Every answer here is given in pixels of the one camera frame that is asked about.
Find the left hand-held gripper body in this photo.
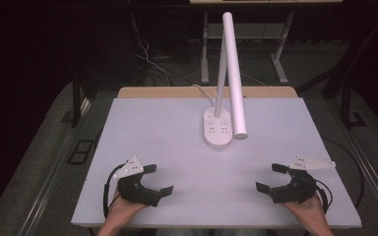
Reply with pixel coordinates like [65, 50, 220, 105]
[112, 154, 161, 208]

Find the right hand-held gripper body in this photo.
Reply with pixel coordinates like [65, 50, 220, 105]
[269, 154, 337, 205]

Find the person's left hand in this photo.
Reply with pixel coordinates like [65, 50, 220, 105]
[105, 190, 150, 227]

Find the person's right hand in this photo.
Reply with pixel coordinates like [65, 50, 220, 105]
[280, 192, 327, 228]

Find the white desk lamp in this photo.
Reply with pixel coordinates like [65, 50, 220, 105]
[203, 11, 249, 150]

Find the black metal stand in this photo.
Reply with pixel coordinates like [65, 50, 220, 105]
[70, 70, 84, 129]

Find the black angled stand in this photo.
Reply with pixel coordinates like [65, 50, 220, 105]
[295, 14, 378, 130]

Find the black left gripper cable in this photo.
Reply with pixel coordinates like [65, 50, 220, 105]
[101, 162, 128, 219]

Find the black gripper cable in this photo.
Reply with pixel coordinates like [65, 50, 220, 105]
[101, 162, 128, 219]
[314, 178, 335, 214]

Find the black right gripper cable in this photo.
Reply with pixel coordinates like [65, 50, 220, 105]
[314, 178, 335, 214]

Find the thin black floor cable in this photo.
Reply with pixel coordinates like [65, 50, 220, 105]
[321, 135, 365, 209]

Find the black floor frame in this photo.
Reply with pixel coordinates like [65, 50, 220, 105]
[66, 139, 95, 165]

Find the aluminium floor rail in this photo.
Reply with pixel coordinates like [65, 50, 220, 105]
[336, 121, 378, 228]
[19, 97, 93, 236]

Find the white lamp cable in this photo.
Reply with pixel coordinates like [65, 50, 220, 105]
[190, 84, 217, 108]

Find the metal frame desk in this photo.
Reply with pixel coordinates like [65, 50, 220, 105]
[189, 0, 345, 86]

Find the white floor cable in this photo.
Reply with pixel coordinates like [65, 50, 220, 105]
[128, 12, 173, 88]

